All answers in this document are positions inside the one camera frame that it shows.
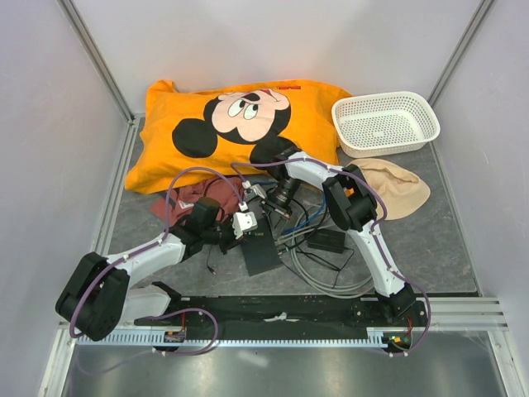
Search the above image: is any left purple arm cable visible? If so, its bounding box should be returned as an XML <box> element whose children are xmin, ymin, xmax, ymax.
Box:
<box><xmin>68</xmin><ymin>166</ymin><xmax>249</xmax><ymax>339</ymax></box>

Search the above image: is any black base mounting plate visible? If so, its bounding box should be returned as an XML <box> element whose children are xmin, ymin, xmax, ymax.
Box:
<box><xmin>134</xmin><ymin>294</ymin><xmax>427</xmax><ymax>330</ymax></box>

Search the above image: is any black network switch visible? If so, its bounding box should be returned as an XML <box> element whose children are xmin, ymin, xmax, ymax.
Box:
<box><xmin>241</xmin><ymin>218</ymin><xmax>281</xmax><ymax>276</ymax></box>

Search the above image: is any white perforated plastic basket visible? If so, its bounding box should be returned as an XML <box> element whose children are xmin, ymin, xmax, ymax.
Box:
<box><xmin>331</xmin><ymin>91</ymin><xmax>441</xmax><ymax>158</ymax></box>

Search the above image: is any beige cloth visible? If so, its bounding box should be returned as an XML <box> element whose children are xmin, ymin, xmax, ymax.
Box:
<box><xmin>351</xmin><ymin>158</ymin><xmax>431</xmax><ymax>221</ymax></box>

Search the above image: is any orange cartoon mouse pillow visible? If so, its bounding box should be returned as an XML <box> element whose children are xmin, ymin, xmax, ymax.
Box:
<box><xmin>125</xmin><ymin>79</ymin><xmax>350</xmax><ymax>194</ymax></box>

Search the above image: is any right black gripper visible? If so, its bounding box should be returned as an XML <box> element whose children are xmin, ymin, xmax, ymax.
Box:
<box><xmin>259</xmin><ymin>178</ymin><xmax>302</xmax><ymax>240</ymax></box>

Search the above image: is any black power plug cable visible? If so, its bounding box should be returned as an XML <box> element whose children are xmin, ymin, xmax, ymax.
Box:
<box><xmin>205</xmin><ymin>243</ymin><xmax>224</xmax><ymax>276</ymax></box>

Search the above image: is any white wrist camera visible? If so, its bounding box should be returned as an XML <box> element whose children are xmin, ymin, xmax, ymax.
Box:
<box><xmin>232</xmin><ymin>212</ymin><xmax>257</xmax><ymax>240</ymax></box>
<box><xmin>241</xmin><ymin>180</ymin><xmax>267</xmax><ymax>201</ymax></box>

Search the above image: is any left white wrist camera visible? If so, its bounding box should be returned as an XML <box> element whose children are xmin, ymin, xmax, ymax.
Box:
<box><xmin>232</xmin><ymin>212</ymin><xmax>257</xmax><ymax>240</ymax></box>

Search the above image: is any grey ethernet cable bundle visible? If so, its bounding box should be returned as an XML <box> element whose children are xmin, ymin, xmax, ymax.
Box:
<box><xmin>276</xmin><ymin>198</ymin><xmax>377</xmax><ymax>299</ymax></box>

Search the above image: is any grey slotted cable duct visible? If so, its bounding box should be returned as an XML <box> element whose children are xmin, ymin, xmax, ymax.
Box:
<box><xmin>77</xmin><ymin>328</ymin><xmax>395</xmax><ymax>348</ymax></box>

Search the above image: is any blue ethernet cable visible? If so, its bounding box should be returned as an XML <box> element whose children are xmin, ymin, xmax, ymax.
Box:
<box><xmin>264</xmin><ymin>179</ymin><xmax>331</xmax><ymax>232</ymax></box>

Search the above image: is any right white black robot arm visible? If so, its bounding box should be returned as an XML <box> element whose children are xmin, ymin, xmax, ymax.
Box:
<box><xmin>254</xmin><ymin>146</ymin><xmax>416</xmax><ymax>326</ymax></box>

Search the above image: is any red cloth garment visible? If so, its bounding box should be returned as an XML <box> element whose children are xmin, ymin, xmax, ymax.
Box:
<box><xmin>169</xmin><ymin>176</ymin><xmax>244</xmax><ymax>226</ymax></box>

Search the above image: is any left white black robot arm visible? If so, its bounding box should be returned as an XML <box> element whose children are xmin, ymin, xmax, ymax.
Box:
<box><xmin>55</xmin><ymin>198</ymin><xmax>256</xmax><ymax>342</ymax></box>

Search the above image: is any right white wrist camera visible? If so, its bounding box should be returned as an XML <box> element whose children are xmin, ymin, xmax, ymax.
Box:
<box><xmin>241</xmin><ymin>180</ymin><xmax>267</xmax><ymax>201</ymax></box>

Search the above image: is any black power adapter brick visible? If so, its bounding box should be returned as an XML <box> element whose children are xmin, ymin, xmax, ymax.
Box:
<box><xmin>307</xmin><ymin>228</ymin><xmax>346</xmax><ymax>253</ymax></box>

